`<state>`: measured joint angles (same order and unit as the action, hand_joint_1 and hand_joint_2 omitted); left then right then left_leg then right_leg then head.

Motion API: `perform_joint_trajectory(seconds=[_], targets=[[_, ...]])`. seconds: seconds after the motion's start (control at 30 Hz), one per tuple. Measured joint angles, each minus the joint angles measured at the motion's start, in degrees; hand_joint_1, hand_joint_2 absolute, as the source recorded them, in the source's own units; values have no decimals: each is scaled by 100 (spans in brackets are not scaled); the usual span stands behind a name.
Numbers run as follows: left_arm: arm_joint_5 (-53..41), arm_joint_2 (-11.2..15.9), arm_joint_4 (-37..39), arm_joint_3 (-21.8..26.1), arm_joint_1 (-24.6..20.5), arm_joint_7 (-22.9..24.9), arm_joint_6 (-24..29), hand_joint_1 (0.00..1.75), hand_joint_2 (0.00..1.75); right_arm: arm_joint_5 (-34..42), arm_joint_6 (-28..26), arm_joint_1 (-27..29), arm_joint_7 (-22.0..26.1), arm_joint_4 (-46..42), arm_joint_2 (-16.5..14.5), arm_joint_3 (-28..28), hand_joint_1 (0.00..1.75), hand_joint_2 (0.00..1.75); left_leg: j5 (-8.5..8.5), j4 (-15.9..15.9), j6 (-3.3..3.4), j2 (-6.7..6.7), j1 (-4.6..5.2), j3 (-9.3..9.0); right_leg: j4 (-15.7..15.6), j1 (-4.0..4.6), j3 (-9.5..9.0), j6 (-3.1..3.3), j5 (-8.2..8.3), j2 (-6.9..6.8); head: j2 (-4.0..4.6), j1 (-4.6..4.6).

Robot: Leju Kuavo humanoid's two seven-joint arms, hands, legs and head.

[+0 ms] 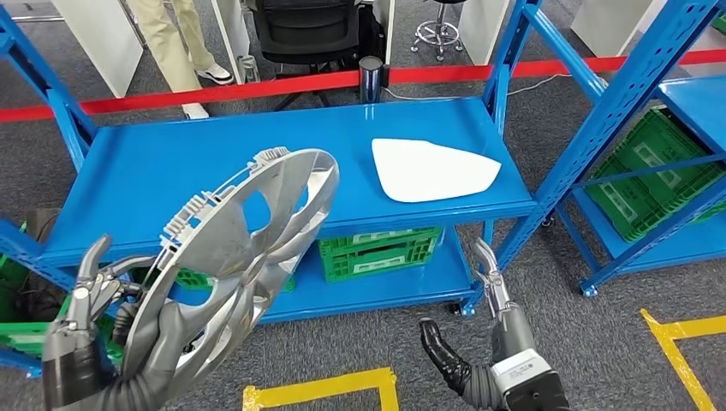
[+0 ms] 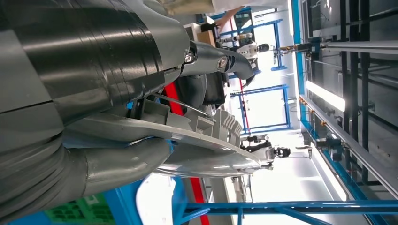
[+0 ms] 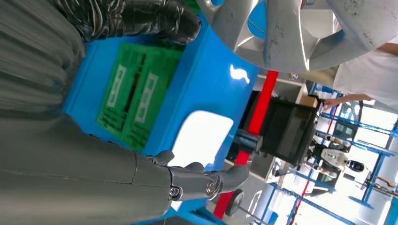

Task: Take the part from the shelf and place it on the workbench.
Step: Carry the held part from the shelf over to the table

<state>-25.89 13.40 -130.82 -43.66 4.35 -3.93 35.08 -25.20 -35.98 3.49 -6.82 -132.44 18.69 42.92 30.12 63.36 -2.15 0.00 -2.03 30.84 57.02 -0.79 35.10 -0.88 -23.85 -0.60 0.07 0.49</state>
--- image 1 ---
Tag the clear plastic bottle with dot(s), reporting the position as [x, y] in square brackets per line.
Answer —
[249, 69]

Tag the green plastic crate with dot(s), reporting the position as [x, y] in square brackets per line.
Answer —
[719, 24]
[28, 334]
[380, 255]
[190, 279]
[652, 170]

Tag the silver plastic wheel hubcap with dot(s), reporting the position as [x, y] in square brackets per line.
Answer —
[210, 255]

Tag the black round stool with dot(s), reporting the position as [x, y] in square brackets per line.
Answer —
[437, 34]

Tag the white flat panel part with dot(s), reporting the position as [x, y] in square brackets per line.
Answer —
[431, 170]

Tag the black stanchion post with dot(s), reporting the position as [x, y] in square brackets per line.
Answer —
[371, 79]

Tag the black mesh office chair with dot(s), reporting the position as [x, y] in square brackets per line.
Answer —
[306, 28]

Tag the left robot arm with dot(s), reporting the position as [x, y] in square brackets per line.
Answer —
[133, 397]

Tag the blue metal shelf rack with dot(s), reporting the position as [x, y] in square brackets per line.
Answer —
[697, 108]
[198, 164]

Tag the black bag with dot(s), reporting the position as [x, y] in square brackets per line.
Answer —
[371, 31]

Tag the red barrier belt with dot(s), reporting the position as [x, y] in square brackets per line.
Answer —
[255, 88]

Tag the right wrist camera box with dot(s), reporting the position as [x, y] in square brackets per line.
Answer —
[522, 374]

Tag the yellow floor tape square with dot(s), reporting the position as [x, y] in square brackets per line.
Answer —
[323, 383]
[670, 352]

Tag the person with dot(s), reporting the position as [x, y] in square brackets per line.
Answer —
[164, 45]

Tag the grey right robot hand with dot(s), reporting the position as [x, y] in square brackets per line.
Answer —
[513, 334]

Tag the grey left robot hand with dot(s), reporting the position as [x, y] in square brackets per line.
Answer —
[74, 352]

